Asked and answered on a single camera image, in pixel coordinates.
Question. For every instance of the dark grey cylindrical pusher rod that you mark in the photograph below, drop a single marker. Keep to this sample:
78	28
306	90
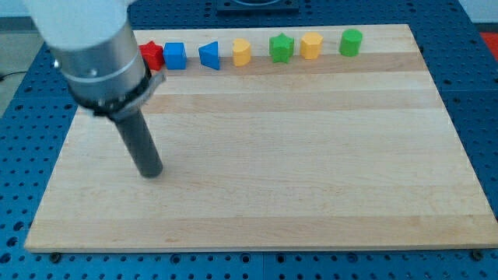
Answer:
135	133

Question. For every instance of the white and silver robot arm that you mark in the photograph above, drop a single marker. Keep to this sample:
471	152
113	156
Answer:
95	49

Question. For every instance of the yellow heart block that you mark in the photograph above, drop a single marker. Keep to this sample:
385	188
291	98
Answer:
241	52

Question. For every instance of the red star block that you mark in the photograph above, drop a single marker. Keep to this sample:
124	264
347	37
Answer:
153	55

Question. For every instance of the blue cube block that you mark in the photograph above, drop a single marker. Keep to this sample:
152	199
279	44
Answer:
174	55

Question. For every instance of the blue triangle block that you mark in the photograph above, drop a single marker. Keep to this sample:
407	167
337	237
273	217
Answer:
209	55

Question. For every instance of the green star block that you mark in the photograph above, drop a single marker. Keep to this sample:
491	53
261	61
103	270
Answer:
281	48

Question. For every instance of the yellow hexagon block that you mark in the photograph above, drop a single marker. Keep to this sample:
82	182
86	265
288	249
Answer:
310	45

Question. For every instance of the light wooden board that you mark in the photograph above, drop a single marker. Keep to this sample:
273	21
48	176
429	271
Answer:
329	154

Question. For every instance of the green cylinder block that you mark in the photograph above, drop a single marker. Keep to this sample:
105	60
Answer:
350	42

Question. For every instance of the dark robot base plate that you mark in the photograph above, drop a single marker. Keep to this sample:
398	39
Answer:
236	7

